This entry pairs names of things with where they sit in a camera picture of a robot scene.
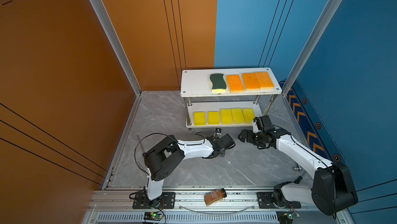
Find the yellow sponge stack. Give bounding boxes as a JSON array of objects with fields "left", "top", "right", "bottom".
[{"left": 208, "top": 111, "right": 220, "bottom": 125}]

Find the orange sponge stack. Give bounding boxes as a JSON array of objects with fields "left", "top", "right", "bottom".
[{"left": 255, "top": 72, "right": 275, "bottom": 90}]

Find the green scouring sponge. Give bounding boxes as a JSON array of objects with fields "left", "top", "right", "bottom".
[{"left": 210, "top": 73, "right": 227, "bottom": 94}]

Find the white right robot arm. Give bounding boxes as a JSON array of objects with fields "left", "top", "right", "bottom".
[{"left": 238, "top": 116, "right": 359, "bottom": 216}]

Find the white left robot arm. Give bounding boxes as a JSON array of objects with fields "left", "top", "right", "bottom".
[{"left": 135, "top": 133, "right": 236, "bottom": 208}]

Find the white two-tier shelf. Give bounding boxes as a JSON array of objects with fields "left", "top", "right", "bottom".
[{"left": 181, "top": 68, "right": 282, "bottom": 129}]

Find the brown spice bottle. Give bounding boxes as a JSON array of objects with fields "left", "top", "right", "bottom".
[{"left": 204, "top": 188, "right": 227, "bottom": 206}]

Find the circuit board right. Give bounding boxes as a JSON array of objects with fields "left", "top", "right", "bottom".
[{"left": 279, "top": 211, "right": 300, "bottom": 223}]

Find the green circuit board left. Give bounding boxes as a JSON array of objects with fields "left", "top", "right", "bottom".
[{"left": 143, "top": 212, "right": 164, "bottom": 223}]

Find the black handled tool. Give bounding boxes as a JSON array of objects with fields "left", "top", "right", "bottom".
[{"left": 294, "top": 175, "right": 303, "bottom": 184}]

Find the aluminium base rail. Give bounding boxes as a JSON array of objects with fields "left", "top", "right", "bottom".
[{"left": 82, "top": 187, "right": 354, "bottom": 224}]

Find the aluminium corner post right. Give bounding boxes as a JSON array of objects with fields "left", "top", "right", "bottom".
[{"left": 281, "top": 0, "right": 342, "bottom": 97}]

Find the aluminium corner post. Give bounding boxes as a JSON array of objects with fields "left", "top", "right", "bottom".
[
  {"left": 89, "top": 0, "right": 142, "bottom": 97},
  {"left": 281, "top": 0, "right": 342, "bottom": 97}
]

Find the aluminium corner post left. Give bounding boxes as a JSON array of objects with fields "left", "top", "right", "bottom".
[{"left": 89, "top": 0, "right": 142, "bottom": 97}]

